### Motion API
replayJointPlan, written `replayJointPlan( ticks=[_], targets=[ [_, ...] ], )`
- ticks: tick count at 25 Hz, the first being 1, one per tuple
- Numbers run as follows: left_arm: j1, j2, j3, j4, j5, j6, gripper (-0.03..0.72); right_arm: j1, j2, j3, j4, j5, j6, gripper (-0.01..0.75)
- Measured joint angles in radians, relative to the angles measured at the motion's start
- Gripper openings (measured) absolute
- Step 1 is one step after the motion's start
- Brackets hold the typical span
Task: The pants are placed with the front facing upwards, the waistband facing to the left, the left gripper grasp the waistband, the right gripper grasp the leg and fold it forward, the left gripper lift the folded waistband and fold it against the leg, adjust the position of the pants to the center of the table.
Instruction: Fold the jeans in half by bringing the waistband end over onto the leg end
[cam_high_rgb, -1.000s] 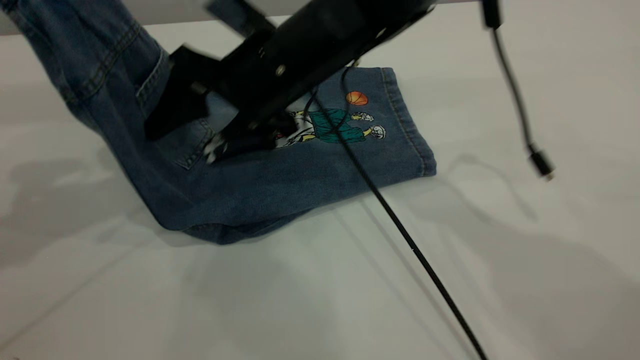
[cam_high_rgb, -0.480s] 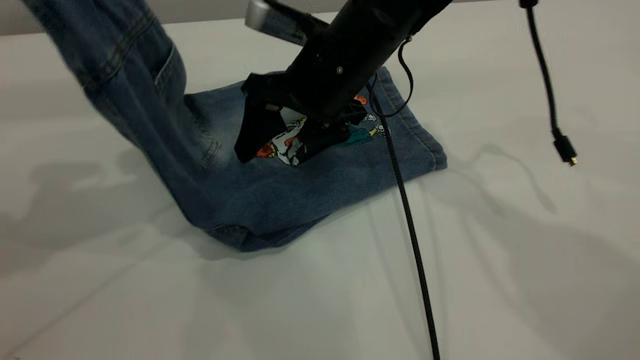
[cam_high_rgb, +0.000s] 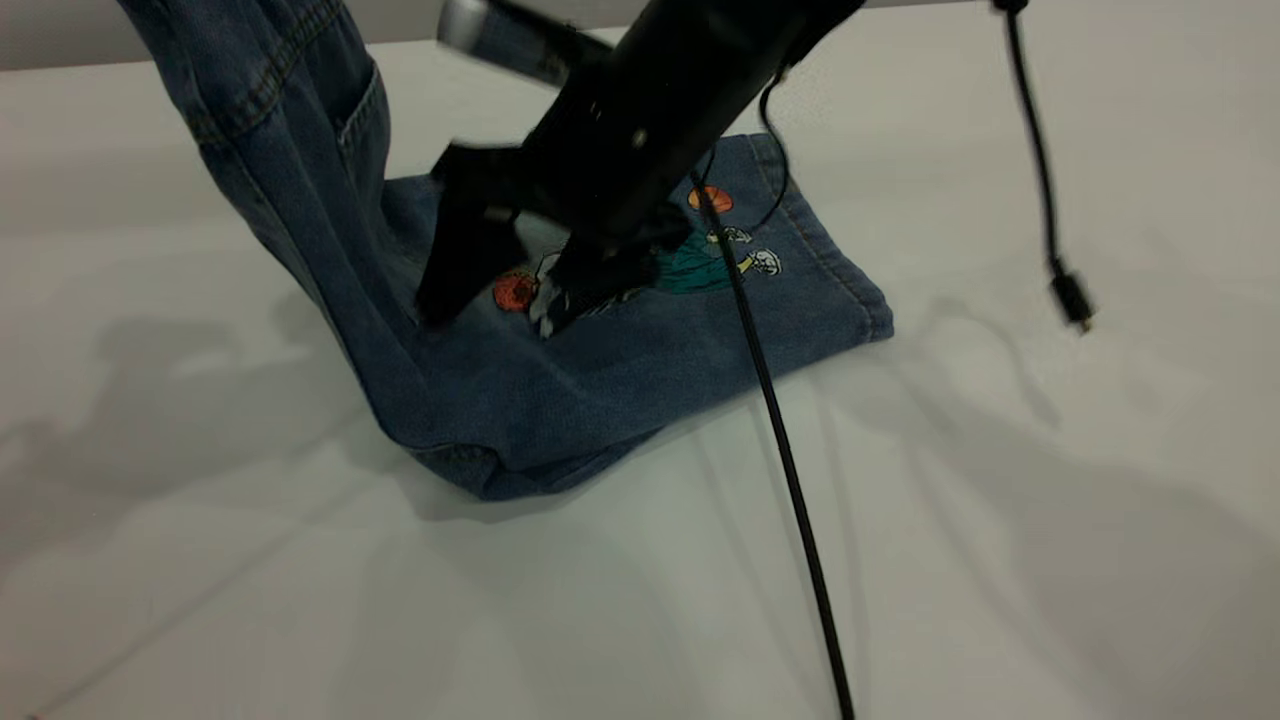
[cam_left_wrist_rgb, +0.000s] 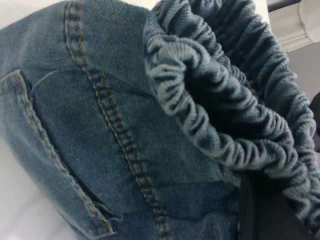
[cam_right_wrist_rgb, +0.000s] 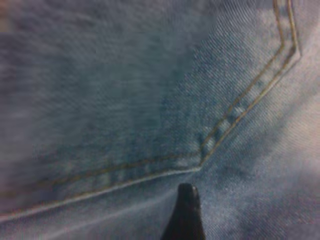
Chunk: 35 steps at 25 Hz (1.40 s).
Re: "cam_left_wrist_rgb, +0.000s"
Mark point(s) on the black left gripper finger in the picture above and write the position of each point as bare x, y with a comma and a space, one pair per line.
262, 220

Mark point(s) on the blue denim shorts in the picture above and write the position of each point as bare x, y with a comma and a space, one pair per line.
100, 125

